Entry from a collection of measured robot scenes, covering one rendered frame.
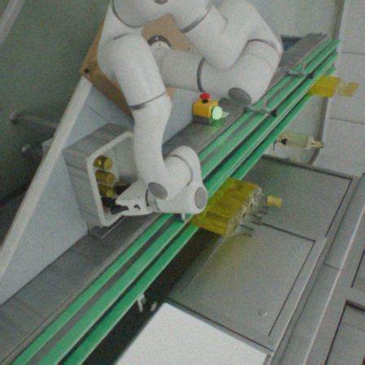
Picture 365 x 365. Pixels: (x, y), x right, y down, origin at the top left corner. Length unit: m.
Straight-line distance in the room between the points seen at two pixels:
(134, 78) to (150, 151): 0.14
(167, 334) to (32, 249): 0.42
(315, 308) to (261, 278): 0.17
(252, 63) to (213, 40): 0.12
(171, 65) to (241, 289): 0.66
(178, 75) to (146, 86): 0.23
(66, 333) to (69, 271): 0.17
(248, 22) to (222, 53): 0.09
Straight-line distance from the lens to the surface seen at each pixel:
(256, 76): 0.87
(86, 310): 0.95
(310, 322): 1.12
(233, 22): 0.85
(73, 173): 0.98
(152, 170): 0.75
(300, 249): 1.29
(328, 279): 1.23
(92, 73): 0.97
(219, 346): 1.04
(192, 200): 0.82
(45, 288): 1.00
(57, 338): 0.93
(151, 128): 0.74
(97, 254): 1.04
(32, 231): 0.98
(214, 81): 0.90
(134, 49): 0.73
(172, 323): 1.09
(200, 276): 1.19
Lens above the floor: 1.45
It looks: 29 degrees down
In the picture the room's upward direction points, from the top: 108 degrees clockwise
